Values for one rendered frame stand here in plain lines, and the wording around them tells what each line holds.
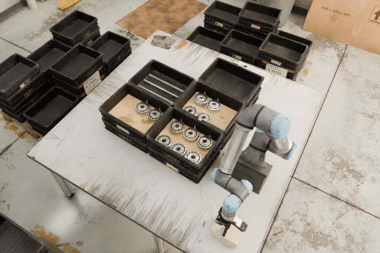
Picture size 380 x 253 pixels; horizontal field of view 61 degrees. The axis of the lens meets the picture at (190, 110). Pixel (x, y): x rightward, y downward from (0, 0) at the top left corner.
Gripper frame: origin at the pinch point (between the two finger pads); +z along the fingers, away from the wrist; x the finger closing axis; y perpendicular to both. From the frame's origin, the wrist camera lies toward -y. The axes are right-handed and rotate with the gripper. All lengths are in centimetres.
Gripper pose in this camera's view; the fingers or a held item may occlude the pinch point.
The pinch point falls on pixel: (228, 228)
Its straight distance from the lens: 196.7
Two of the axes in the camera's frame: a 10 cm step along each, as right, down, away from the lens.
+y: -8.7, -3.9, 3.1
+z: -0.1, 6.3, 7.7
